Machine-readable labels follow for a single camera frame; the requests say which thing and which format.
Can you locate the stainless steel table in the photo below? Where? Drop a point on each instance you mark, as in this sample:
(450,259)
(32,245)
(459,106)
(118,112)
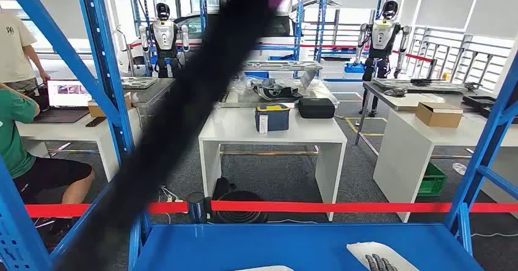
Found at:
(242,99)
(404,101)
(151,93)

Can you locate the black round bin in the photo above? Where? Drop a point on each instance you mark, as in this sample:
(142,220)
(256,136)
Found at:
(242,196)

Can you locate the black silver humanoid robot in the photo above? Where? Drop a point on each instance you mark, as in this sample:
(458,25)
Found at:
(164,34)
(382,34)

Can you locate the white metal railing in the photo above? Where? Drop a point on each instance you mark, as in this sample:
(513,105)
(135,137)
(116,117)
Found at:
(465,59)

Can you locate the blue plastic bin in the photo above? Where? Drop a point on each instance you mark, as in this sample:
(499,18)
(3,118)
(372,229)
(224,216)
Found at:
(352,69)

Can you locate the silver metal fixture plate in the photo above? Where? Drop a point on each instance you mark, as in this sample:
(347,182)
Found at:
(279,65)

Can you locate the open laptop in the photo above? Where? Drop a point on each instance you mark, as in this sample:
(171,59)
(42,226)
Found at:
(69,93)

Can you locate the black smartphone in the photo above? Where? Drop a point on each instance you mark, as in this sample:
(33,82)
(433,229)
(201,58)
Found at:
(96,122)

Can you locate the green plastic crate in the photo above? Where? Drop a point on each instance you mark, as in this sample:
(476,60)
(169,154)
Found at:
(433,182)

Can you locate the black backpack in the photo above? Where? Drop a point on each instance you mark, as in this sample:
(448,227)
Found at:
(221,188)

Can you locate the cardboard box with white label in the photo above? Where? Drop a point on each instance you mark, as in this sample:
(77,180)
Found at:
(437,117)

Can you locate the small cardboard box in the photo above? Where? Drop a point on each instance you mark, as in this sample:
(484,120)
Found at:
(95,110)

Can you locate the black hard case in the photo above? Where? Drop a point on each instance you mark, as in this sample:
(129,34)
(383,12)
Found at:
(315,108)

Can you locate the grey moulded car part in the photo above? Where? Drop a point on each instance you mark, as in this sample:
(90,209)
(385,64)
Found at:
(275,92)

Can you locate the dark stanchion post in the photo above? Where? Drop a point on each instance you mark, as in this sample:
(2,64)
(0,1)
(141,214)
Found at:
(196,208)

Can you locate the white power strip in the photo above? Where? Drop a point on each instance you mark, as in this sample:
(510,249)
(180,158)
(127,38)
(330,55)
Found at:
(177,199)

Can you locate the clear plastic bag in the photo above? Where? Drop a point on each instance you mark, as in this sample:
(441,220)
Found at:
(459,169)

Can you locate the black flat tray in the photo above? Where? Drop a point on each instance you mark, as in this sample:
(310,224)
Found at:
(477,101)

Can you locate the blue yellow tool bag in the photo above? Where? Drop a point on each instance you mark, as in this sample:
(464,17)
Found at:
(277,119)

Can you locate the white car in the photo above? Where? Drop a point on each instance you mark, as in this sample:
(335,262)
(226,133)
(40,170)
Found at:
(279,26)

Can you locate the white plastic car part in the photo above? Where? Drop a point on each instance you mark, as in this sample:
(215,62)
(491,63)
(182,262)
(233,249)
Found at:
(384,249)
(265,269)

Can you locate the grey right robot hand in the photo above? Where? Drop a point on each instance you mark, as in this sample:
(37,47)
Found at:
(380,264)

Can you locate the small black car part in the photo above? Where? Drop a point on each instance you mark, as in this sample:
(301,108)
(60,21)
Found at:
(396,92)

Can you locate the person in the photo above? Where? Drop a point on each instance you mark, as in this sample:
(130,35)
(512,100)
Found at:
(14,51)
(12,139)

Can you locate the white panel desk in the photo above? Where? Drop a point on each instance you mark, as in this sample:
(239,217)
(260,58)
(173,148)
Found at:
(404,160)
(242,129)
(73,129)

